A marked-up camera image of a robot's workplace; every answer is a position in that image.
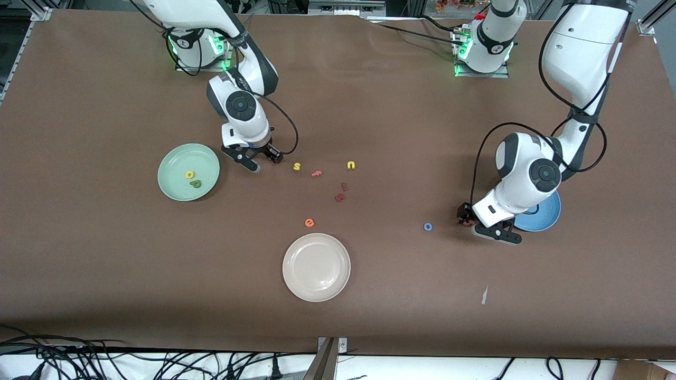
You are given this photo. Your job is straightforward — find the blue plate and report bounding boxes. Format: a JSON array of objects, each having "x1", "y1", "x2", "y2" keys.
[{"x1": 513, "y1": 189, "x2": 562, "y2": 233}]

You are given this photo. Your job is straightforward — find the green plate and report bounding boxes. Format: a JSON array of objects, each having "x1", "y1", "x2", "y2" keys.
[{"x1": 157, "y1": 143, "x2": 221, "y2": 202}]

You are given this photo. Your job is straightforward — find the beige plate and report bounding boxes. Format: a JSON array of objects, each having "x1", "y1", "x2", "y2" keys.
[{"x1": 282, "y1": 233, "x2": 352, "y2": 302}]

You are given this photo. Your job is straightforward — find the grey device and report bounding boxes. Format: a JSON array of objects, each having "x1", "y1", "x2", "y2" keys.
[{"x1": 308, "y1": 0, "x2": 387, "y2": 17}]

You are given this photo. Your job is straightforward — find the orange flowers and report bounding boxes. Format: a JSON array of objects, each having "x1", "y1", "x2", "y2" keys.
[{"x1": 436, "y1": 0, "x2": 491, "y2": 13}]

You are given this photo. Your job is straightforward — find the cardboard box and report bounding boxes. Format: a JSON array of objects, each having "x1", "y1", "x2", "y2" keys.
[{"x1": 614, "y1": 360, "x2": 676, "y2": 380}]

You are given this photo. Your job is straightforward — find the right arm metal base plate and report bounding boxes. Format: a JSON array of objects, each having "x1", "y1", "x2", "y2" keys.
[{"x1": 175, "y1": 21, "x2": 233, "y2": 72}]

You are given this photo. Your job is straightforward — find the black right arm cable loop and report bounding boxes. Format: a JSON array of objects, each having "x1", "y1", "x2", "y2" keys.
[{"x1": 128, "y1": 0, "x2": 233, "y2": 76}]

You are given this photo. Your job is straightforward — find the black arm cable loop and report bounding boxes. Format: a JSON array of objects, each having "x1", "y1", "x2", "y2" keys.
[
  {"x1": 538, "y1": 0, "x2": 630, "y2": 114},
  {"x1": 128, "y1": 0, "x2": 233, "y2": 76}
]

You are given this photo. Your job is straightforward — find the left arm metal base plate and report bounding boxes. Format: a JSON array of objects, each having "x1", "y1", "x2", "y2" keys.
[{"x1": 452, "y1": 25, "x2": 511, "y2": 79}]

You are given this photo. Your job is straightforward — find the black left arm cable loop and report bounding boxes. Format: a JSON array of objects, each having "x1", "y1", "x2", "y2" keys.
[{"x1": 538, "y1": 0, "x2": 630, "y2": 114}]

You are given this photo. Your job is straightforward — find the black cable on table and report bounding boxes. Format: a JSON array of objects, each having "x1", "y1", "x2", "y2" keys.
[{"x1": 364, "y1": 15, "x2": 465, "y2": 48}]

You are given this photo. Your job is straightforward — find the metal table bracket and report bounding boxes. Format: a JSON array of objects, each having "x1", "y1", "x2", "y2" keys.
[{"x1": 315, "y1": 336, "x2": 349, "y2": 380}]

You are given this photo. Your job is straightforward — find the aluminium table frame rail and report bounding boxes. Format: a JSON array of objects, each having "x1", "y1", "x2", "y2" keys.
[{"x1": 0, "y1": 5, "x2": 54, "y2": 103}]

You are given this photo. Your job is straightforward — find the aluminium frame profile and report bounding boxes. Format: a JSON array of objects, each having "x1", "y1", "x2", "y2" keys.
[{"x1": 636, "y1": 0, "x2": 676, "y2": 36}]

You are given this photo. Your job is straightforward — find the thick black floor cable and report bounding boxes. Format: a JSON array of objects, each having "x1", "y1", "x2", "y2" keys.
[{"x1": 0, "y1": 325, "x2": 133, "y2": 352}]

